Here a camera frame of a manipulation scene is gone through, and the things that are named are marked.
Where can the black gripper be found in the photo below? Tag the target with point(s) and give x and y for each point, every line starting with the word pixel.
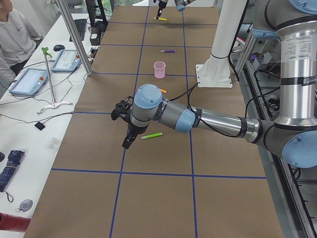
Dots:
pixel 162 3
pixel 132 128

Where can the green marker pen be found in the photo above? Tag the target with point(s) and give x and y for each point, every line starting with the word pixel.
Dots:
pixel 152 135

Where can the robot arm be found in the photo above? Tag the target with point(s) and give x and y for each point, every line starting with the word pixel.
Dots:
pixel 293 135
pixel 180 5

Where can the purple marker pen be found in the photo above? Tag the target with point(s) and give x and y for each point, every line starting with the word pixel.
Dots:
pixel 168 51

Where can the black monitor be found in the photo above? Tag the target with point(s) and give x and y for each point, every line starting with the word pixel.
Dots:
pixel 92 7

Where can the clear plastic bag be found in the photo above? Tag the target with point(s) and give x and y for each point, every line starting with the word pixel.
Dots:
pixel 52 145

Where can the black keyboard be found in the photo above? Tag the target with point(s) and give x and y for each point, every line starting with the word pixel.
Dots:
pixel 81 25

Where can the small black square pad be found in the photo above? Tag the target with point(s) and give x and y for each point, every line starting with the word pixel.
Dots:
pixel 39 125

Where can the far blue teach pendant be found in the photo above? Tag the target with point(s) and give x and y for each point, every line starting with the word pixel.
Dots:
pixel 67 61

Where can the blue teach pendant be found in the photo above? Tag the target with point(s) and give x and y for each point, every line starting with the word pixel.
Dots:
pixel 30 82
pixel 67 61

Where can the black computer mouse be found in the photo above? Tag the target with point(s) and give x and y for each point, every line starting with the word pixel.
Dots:
pixel 58 47

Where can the near blue teach pendant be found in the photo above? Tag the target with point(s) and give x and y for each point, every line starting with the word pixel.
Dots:
pixel 30 82

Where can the folded blue umbrella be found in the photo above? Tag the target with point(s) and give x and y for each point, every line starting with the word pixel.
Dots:
pixel 13 161

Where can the metal stand green clip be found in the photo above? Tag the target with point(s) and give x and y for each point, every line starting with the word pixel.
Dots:
pixel 54 104

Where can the seated person grey hoodie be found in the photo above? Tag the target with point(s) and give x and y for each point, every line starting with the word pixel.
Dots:
pixel 18 40

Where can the red bottle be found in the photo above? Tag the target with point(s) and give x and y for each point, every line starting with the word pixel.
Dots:
pixel 13 223

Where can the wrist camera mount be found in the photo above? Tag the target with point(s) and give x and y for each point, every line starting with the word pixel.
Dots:
pixel 122 110

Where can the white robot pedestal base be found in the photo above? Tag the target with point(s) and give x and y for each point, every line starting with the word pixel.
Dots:
pixel 215 72

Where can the aluminium frame post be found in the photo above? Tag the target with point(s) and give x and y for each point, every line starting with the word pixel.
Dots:
pixel 71 27

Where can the round silver keychain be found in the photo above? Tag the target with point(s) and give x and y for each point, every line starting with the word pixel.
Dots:
pixel 25 205

